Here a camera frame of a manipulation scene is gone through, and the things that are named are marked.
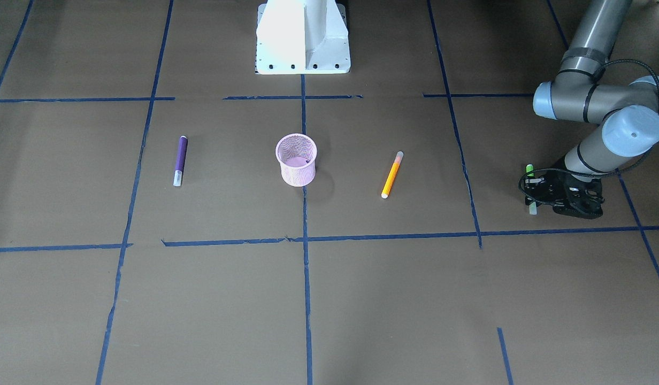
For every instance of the green highlighter pen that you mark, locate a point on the green highlighter pen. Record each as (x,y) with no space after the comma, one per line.
(529,188)

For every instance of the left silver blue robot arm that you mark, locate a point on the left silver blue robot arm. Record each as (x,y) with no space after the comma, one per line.
(620,96)

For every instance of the purple highlighter pen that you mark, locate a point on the purple highlighter pen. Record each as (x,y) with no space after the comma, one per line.
(179,168)

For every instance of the orange highlighter pen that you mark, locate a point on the orange highlighter pen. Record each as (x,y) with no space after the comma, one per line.
(390,180)

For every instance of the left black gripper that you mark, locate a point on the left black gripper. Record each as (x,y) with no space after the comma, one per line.
(555,188)

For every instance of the white pedestal column base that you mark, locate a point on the white pedestal column base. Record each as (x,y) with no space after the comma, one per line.
(302,37)

